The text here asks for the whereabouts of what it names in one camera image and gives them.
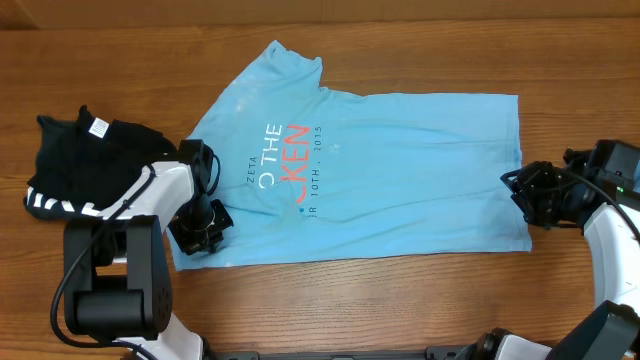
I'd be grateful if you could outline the light blue printed t-shirt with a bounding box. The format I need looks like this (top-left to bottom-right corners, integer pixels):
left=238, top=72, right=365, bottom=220
left=173, top=42, right=532, bottom=270

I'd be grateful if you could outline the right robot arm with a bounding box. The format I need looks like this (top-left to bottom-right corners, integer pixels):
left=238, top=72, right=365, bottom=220
left=456, top=140, right=639, bottom=360

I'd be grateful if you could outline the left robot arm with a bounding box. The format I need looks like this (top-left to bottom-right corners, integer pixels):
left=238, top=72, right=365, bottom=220
left=50, top=140, right=233, bottom=359

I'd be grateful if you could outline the black folded t-shirt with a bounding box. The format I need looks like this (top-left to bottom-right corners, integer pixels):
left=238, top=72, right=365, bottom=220
left=23, top=105, right=176, bottom=220

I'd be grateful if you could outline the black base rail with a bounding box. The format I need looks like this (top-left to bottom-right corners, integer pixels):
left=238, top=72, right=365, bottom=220
left=212, top=346, right=474, bottom=360

